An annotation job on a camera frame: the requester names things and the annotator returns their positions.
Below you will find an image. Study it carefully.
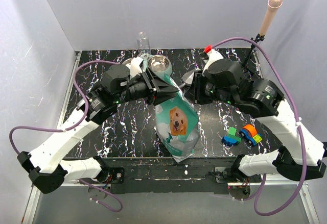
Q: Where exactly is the green blue toy car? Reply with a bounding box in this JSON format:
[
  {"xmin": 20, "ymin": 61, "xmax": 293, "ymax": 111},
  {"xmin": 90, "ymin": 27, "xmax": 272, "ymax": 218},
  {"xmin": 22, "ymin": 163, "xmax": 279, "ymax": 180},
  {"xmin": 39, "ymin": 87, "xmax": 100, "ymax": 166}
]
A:
[{"xmin": 222, "ymin": 127, "xmax": 242, "ymax": 146}]

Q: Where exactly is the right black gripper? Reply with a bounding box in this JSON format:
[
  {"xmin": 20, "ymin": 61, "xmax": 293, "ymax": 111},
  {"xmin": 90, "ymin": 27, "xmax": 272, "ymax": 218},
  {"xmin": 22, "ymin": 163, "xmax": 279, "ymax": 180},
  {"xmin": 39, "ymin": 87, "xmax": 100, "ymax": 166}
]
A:
[{"xmin": 183, "ymin": 70, "xmax": 237, "ymax": 107}]

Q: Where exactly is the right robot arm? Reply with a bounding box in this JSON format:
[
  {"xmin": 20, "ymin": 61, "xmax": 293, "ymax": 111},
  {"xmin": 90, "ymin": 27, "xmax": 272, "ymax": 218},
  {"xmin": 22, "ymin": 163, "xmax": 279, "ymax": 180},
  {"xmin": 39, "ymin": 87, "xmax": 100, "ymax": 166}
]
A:
[{"xmin": 184, "ymin": 59, "xmax": 326, "ymax": 182}]

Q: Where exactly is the teal dog food bag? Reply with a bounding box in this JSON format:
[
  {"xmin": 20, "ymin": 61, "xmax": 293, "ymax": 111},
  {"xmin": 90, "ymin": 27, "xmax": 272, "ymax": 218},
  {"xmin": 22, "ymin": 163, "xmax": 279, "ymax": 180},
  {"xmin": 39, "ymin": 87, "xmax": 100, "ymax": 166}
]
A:
[{"xmin": 155, "ymin": 89, "xmax": 200, "ymax": 163}]

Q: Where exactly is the grey food scoop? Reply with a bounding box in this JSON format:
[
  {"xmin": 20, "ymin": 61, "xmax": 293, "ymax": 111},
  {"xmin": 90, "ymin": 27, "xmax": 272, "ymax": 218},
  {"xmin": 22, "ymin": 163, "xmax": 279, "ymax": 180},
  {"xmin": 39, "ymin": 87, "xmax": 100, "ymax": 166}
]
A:
[{"xmin": 179, "ymin": 69, "xmax": 196, "ymax": 89}]

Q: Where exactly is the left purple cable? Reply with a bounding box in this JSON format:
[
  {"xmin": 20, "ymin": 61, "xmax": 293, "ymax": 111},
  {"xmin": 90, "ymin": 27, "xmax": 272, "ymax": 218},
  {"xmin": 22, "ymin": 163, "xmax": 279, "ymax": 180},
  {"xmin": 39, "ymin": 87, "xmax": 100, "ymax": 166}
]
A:
[{"xmin": 9, "ymin": 60, "xmax": 124, "ymax": 212}]

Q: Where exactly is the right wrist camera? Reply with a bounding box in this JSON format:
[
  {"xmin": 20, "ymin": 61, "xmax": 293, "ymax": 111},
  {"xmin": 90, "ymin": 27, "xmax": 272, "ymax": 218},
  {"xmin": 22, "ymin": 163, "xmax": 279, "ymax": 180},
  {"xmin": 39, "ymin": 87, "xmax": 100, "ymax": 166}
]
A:
[{"xmin": 200, "ymin": 45, "xmax": 223, "ymax": 71}]

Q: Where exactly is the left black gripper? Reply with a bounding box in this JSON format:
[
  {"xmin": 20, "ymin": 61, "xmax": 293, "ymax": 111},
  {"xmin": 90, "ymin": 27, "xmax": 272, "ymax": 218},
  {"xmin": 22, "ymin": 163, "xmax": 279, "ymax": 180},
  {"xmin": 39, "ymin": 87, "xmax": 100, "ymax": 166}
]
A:
[{"xmin": 115, "ymin": 68, "xmax": 179, "ymax": 106}]

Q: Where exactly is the teal double pet bowl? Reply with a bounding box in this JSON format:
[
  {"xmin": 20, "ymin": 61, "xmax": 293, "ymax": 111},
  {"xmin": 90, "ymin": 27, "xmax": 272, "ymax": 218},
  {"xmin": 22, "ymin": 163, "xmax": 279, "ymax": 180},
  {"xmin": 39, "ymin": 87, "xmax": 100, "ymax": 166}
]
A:
[{"xmin": 122, "ymin": 55, "xmax": 172, "ymax": 79}]

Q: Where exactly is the orange blue toy car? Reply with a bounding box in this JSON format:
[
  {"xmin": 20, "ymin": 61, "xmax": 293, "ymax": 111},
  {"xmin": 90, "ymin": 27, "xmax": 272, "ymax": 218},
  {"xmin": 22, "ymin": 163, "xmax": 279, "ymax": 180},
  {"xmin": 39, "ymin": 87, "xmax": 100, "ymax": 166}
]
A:
[{"xmin": 239, "ymin": 124, "xmax": 263, "ymax": 146}]

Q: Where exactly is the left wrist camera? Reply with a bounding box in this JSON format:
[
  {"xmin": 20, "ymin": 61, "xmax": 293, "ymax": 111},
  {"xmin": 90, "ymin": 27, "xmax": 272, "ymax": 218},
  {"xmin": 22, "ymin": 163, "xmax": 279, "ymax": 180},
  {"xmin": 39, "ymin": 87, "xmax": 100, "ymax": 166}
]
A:
[{"xmin": 130, "ymin": 57, "xmax": 143, "ymax": 78}]

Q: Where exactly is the clear water bottle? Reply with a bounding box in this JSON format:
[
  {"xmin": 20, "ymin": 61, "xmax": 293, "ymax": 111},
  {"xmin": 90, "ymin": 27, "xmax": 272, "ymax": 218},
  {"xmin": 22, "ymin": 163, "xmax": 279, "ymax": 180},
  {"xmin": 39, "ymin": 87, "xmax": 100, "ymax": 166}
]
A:
[{"xmin": 137, "ymin": 32, "xmax": 151, "ymax": 59}]

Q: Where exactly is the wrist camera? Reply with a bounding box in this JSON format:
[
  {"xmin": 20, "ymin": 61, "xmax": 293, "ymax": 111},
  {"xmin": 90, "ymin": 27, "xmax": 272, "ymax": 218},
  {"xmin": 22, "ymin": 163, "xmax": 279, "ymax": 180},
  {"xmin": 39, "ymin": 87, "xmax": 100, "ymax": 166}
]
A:
[
  {"xmin": 200, "ymin": 45, "xmax": 223, "ymax": 71},
  {"xmin": 130, "ymin": 57, "xmax": 143, "ymax": 78}
]

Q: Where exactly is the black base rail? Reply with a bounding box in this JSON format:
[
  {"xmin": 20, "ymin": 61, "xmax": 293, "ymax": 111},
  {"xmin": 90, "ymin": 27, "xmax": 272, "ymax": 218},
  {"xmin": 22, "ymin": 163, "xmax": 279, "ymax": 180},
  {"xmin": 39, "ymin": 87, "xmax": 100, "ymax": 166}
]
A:
[{"xmin": 100, "ymin": 157, "xmax": 262, "ymax": 194}]

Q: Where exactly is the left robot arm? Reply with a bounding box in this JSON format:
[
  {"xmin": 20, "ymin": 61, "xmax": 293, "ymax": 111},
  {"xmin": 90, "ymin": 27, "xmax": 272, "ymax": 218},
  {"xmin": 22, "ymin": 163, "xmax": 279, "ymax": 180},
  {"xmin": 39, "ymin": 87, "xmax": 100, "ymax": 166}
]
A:
[{"xmin": 17, "ymin": 63, "xmax": 179, "ymax": 194}]

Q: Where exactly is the pink microphone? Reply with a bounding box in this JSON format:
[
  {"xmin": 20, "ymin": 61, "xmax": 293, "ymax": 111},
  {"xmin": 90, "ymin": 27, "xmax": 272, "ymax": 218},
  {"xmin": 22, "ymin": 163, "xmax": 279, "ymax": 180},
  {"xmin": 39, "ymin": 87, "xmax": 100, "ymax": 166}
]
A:
[{"xmin": 259, "ymin": 0, "xmax": 283, "ymax": 37}]

